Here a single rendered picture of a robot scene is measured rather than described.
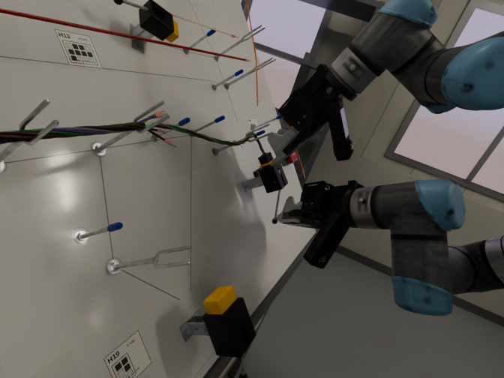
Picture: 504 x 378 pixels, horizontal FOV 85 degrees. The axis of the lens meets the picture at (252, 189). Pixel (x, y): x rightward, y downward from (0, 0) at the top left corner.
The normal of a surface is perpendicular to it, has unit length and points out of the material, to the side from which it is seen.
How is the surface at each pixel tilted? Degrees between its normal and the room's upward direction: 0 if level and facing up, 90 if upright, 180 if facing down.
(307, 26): 90
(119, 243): 48
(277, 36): 90
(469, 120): 90
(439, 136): 90
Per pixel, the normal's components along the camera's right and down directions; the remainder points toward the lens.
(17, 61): 0.81, -0.24
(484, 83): -0.18, 0.37
